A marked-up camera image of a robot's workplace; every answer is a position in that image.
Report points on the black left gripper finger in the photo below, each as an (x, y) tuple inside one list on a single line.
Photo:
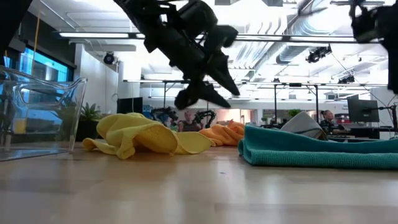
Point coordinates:
[(202, 91), (225, 74)]

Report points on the orange microfiber towel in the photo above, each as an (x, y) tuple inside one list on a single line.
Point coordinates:
[(224, 133)]

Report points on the yellow microfiber towel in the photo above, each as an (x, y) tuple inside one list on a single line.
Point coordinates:
[(136, 133)]

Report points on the teal microfiber towel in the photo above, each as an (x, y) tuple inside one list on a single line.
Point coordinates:
[(311, 152)]

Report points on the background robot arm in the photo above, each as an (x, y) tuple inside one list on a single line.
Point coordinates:
[(164, 113), (205, 115)]

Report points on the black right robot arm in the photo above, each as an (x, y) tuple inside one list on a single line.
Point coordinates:
[(367, 25)]

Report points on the grey microfiber towel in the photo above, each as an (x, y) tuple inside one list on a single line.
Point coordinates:
[(303, 124)]

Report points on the dark computer monitor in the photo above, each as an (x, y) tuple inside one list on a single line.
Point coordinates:
[(362, 110)]

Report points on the long ceiling light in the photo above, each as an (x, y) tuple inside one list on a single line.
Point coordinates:
[(93, 35)]

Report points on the succulent in dark pot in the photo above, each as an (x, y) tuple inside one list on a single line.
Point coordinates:
[(88, 124)]

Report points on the clear plastic bin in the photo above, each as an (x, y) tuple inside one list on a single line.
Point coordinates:
[(40, 124)]

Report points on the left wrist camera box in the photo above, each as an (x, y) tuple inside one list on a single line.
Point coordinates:
[(222, 35)]

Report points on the black ceiling camera cluster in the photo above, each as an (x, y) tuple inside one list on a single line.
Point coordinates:
[(317, 54), (346, 80)]

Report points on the black wall-mounted camera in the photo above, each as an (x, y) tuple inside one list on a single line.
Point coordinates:
[(109, 58)]

